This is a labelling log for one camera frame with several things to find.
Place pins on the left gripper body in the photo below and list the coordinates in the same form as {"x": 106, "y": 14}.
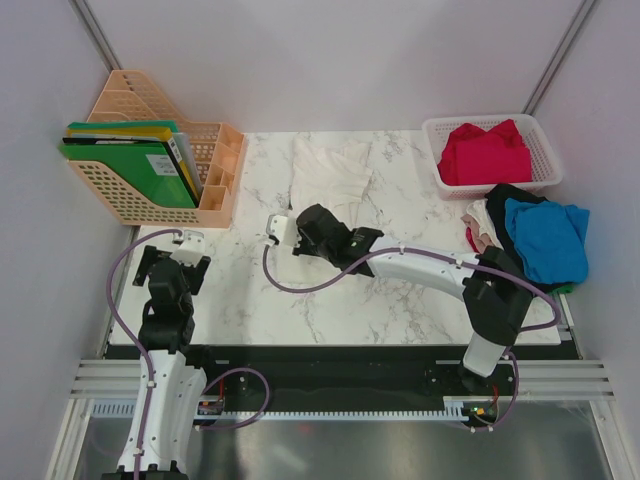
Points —
{"x": 193, "y": 279}

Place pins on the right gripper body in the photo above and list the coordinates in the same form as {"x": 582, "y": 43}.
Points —
{"x": 307, "y": 247}

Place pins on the white t shirt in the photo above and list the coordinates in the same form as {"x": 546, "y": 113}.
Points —
{"x": 334, "y": 177}

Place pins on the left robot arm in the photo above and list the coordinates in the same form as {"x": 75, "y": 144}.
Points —
{"x": 168, "y": 396}

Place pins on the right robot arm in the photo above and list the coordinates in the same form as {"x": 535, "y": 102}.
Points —
{"x": 489, "y": 285}

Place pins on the green file folder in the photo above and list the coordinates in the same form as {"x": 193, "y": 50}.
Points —
{"x": 135, "y": 170}

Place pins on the peach plastic file organizer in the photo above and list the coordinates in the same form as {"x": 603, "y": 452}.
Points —
{"x": 148, "y": 164}

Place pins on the beige pink t shirt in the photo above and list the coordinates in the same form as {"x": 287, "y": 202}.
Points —
{"x": 477, "y": 218}

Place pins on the red t shirt in basket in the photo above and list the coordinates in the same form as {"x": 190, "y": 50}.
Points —
{"x": 473, "y": 156}

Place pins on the white plastic basket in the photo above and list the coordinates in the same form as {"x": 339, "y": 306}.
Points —
{"x": 547, "y": 170}

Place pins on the black t shirt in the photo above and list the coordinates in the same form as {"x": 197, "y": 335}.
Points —
{"x": 496, "y": 208}

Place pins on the blue t shirt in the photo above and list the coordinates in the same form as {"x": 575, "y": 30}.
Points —
{"x": 550, "y": 240}

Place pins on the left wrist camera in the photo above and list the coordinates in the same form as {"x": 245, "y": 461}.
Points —
{"x": 191, "y": 248}

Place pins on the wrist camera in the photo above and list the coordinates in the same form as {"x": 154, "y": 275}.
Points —
{"x": 283, "y": 230}
{"x": 191, "y": 248}

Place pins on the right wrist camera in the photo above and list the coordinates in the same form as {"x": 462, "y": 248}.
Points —
{"x": 283, "y": 230}

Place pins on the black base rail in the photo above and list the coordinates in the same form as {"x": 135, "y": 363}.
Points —
{"x": 342, "y": 378}

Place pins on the white slotted cable duct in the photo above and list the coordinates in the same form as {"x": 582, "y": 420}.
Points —
{"x": 451, "y": 411}

